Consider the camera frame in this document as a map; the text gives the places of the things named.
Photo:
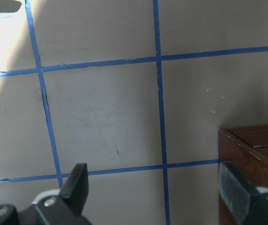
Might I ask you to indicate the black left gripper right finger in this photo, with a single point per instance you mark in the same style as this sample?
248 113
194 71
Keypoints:
237 191

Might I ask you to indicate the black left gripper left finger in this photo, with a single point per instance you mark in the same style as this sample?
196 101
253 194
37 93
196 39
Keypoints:
76 188

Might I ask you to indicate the dark wooden drawer cabinet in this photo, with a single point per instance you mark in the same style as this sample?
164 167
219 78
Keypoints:
247 149

